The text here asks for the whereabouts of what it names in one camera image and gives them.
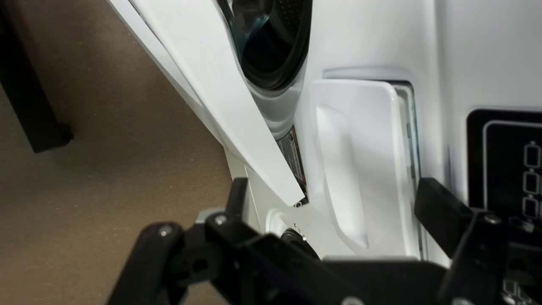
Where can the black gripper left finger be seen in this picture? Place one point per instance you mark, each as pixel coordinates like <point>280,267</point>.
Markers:
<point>187,259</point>

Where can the white round washer door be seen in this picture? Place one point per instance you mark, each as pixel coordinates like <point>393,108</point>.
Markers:
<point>214,84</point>

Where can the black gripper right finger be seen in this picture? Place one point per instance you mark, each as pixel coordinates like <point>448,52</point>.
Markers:
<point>480,254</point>

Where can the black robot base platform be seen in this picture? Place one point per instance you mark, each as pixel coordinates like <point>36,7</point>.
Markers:
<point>28,84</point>

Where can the white detergent tray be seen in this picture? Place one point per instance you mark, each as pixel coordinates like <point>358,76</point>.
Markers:
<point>361,169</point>

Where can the white washing machine number 8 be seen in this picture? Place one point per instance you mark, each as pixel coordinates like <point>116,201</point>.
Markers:
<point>485,56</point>

